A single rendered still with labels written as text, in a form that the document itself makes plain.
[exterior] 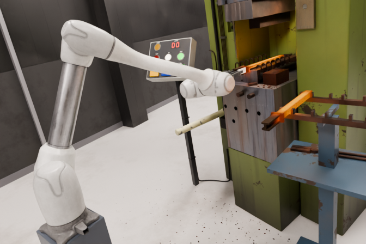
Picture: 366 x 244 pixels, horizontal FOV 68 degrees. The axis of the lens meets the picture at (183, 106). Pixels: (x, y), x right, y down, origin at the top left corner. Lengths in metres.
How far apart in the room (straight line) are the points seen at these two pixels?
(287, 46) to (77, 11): 2.55
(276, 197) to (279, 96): 0.62
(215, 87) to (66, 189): 0.72
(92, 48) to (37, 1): 2.41
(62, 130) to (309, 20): 1.25
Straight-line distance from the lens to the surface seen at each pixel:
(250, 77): 1.61
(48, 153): 1.31
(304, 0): 1.51
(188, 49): 1.86
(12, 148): 3.35
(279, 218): 1.87
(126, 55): 1.15
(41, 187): 1.16
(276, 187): 1.73
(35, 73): 3.36
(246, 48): 1.90
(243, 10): 1.57
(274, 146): 1.59
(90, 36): 1.10
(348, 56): 1.48
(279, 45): 2.05
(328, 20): 1.49
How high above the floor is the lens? 1.33
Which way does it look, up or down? 18 degrees down
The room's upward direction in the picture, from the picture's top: 9 degrees counter-clockwise
